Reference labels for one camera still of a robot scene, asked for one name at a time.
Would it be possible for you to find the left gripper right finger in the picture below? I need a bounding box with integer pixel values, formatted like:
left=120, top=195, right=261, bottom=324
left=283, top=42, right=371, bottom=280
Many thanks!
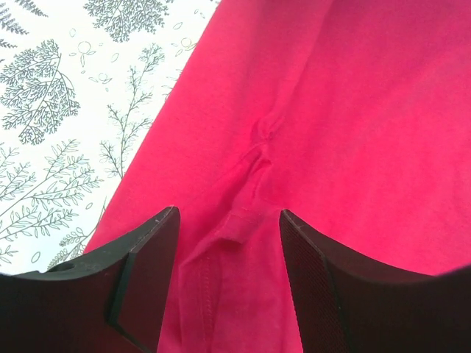
left=280, top=210, right=470, bottom=353

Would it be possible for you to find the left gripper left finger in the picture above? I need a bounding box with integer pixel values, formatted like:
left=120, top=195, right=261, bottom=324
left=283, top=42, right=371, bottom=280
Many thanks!
left=1, top=207, right=180, bottom=352

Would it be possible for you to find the magenta t shirt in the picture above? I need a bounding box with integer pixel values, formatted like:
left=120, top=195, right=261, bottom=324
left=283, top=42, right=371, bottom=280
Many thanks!
left=88, top=1, right=470, bottom=352

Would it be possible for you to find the floral table mat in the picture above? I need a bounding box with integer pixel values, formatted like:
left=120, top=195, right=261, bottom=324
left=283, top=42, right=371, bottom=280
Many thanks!
left=1, top=1, right=218, bottom=275

